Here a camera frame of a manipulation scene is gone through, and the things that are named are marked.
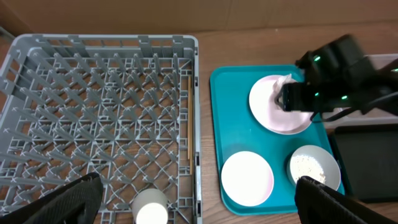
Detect large white plate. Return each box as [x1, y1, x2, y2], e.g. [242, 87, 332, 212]
[249, 75, 312, 135]

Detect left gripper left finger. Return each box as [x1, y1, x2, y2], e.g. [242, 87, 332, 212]
[1, 172, 103, 224]

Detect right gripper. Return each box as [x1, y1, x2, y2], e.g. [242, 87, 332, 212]
[275, 82, 330, 112]

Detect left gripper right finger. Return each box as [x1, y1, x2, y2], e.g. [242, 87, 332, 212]
[295, 176, 397, 224]

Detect white tissue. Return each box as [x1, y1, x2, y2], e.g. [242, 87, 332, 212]
[272, 74, 295, 109]

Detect white rice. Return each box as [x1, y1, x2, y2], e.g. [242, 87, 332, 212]
[290, 155, 326, 184]

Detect wooden chopsticks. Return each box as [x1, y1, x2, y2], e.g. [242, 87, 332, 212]
[187, 76, 193, 175]

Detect black tray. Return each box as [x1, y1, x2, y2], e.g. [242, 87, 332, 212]
[328, 124, 397, 203]

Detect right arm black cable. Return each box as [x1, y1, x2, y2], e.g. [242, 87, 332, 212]
[310, 91, 398, 124]

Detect grey dishwasher rack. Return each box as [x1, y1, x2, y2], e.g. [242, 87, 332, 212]
[1, 34, 203, 223]

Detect white paper cup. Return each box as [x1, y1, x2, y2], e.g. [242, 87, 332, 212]
[132, 189, 169, 224]

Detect grey bowl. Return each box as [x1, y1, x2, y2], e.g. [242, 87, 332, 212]
[287, 145, 341, 190]

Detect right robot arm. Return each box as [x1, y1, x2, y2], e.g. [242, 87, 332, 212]
[274, 35, 397, 114]

